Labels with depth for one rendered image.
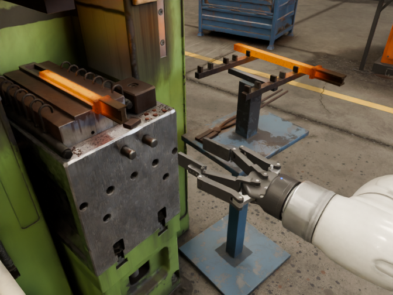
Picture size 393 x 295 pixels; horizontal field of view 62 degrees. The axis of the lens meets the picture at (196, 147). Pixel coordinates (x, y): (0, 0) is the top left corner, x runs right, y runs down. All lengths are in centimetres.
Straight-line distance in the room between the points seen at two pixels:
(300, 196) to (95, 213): 61
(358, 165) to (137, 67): 181
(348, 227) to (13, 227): 92
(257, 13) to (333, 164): 265
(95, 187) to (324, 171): 176
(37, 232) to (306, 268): 122
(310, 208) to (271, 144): 70
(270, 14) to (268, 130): 334
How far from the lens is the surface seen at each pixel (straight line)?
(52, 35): 135
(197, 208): 196
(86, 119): 89
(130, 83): 105
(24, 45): 131
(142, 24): 112
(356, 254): 52
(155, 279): 149
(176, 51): 126
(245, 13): 467
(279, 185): 56
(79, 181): 88
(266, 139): 124
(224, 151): 67
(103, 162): 90
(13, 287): 100
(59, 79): 106
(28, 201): 111
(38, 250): 123
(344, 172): 242
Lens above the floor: 139
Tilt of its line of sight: 35 degrees down
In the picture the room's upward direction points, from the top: straight up
